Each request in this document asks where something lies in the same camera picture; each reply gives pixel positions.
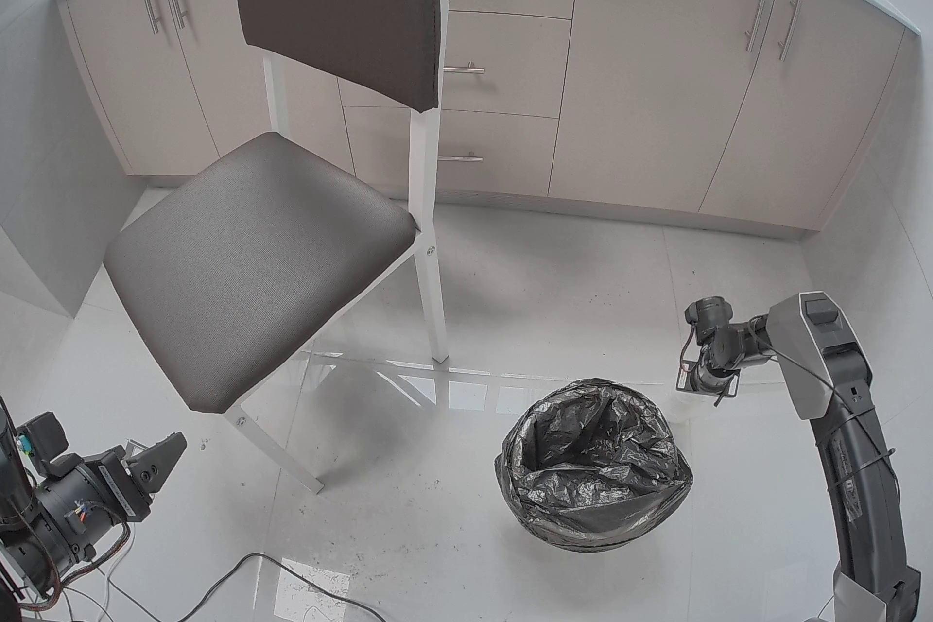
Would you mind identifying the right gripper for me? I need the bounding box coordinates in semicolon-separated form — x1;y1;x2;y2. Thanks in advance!
676;363;741;405

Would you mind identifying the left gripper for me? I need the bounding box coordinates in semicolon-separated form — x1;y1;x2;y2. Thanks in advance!
40;432;188;530

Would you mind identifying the black plastic bag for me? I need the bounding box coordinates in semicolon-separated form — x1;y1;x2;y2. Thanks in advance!
494;377;693;554

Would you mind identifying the grey padded white chair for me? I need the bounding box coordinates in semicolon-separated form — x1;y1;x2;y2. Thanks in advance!
102;0;449;496

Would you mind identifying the beige cabinet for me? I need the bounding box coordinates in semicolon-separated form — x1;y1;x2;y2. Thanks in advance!
47;0;919;241

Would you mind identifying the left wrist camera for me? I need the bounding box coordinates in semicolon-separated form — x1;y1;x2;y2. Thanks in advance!
20;411;71;480

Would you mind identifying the black cable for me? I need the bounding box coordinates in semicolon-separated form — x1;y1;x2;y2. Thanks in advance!
186;552;380;622

